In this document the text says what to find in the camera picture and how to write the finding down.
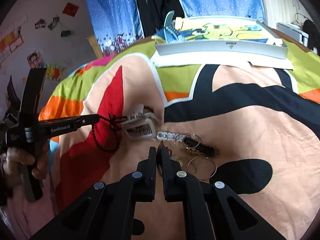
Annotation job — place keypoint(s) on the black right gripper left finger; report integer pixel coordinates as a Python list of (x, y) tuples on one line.
[(147, 182)]

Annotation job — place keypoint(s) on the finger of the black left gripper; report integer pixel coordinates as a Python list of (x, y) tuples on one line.
[(48, 129)]

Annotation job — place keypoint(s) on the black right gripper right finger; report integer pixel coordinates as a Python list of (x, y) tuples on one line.
[(168, 169)]

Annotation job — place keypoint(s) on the grey hair claw clip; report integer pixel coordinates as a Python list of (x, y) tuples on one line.
[(141, 124)]

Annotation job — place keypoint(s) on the person's left hand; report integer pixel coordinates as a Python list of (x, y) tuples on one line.
[(15, 157)]

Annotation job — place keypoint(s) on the small wooden cabinet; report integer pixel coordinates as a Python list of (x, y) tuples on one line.
[(95, 46)]

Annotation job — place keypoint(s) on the colourful cartoon bed sheet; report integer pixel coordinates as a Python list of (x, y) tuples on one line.
[(265, 122)]

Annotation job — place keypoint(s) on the white shallow tray box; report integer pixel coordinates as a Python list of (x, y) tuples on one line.
[(226, 40)]

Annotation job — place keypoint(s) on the white bedside cabinet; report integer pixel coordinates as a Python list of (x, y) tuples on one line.
[(294, 32)]

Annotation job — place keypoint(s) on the beige wooden wardrobe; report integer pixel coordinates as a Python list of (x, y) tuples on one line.
[(285, 11)]

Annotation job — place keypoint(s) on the pile of dark clothes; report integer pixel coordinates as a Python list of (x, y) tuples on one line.
[(314, 36)]

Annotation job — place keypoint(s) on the yellow bear wall sticker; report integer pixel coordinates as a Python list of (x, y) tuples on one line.
[(53, 72)]

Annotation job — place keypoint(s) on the cartoon wall poster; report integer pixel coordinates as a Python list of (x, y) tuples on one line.
[(35, 60)]

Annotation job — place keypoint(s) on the red diamond wall decoration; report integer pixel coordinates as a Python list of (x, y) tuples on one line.
[(70, 9)]

